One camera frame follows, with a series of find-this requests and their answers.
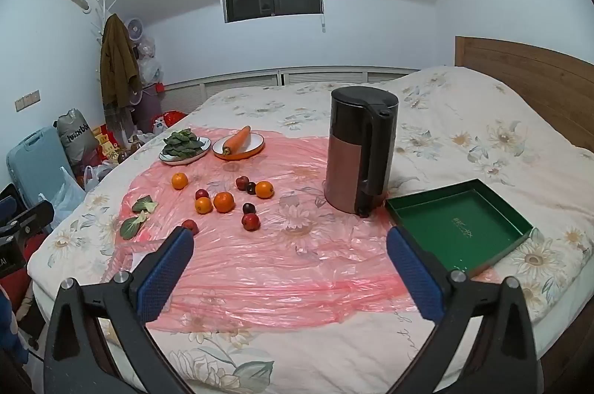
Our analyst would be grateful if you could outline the white plastic bag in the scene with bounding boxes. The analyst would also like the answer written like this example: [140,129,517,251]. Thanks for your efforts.
[82,160,117,193]

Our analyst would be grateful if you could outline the purple bin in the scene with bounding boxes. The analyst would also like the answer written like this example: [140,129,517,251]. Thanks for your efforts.
[130,85,163,132]

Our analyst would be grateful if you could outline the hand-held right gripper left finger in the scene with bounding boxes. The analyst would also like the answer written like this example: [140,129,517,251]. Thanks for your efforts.
[43,226,196,394]

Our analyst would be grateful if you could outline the bok choy leaf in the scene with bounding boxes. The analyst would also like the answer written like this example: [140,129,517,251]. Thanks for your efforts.
[120,211,149,241]
[132,194,159,214]

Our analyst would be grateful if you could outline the white slatted wall cover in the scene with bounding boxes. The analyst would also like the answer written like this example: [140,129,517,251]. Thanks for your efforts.
[162,67,418,112]

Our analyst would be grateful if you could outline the olive brown coat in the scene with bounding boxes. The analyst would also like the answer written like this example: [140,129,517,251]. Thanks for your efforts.
[99,14,144,109]

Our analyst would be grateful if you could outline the pink plastic sheet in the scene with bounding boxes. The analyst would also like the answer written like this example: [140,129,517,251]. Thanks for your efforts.
[109,125,418,327]

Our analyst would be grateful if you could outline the white plate with dark rim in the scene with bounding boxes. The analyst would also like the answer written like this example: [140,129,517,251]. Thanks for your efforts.
[159,137,213,165]

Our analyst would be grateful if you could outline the wooden headboard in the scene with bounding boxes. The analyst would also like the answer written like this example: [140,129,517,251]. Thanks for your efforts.
[454,36,594,149]

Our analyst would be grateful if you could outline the wall switch panel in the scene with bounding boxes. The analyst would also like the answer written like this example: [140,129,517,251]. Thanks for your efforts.
[14,89,42,113]

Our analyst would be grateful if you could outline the grey drawstring bag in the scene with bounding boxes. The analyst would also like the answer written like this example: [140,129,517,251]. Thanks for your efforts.
[56,109,100,165]

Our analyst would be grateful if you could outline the orange rimmed white plate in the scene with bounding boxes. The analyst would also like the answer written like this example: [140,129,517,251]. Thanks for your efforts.
[212,133,266,160]

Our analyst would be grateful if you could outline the green cardboard tray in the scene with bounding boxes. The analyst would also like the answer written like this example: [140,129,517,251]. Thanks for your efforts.
[384,178,534,279]

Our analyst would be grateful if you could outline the red bag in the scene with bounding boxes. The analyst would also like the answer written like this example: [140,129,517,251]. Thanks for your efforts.
[160,109,187,129]

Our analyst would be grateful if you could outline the light blue suitcase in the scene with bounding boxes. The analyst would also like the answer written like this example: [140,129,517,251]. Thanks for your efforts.
[6,126,75,209]

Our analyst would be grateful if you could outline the clear plastic bag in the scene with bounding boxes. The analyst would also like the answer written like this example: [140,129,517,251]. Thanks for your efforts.
[39,167,87,228]

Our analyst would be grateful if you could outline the pile of clear plastic bags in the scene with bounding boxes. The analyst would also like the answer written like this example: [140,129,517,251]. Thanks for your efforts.
[137,35,164,86]

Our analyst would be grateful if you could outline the pile of green leaves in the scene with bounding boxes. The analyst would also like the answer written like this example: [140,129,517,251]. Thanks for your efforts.
[162,128,208,157]

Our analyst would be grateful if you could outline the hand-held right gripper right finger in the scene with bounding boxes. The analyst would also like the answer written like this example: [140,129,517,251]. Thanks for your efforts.
[386,226,545,394]

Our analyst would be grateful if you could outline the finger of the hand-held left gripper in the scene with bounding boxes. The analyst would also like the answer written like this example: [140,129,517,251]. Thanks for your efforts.
[9,200,55,237]

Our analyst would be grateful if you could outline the carrot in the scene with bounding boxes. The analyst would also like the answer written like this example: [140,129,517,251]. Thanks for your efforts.
[222,125,252,157]

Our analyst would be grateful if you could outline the red and yellow boxes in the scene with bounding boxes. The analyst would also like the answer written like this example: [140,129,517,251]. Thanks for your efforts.
[90,124,121,158]

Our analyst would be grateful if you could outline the white coat rack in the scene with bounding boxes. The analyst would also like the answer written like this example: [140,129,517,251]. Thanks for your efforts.
[90,0,117,47]

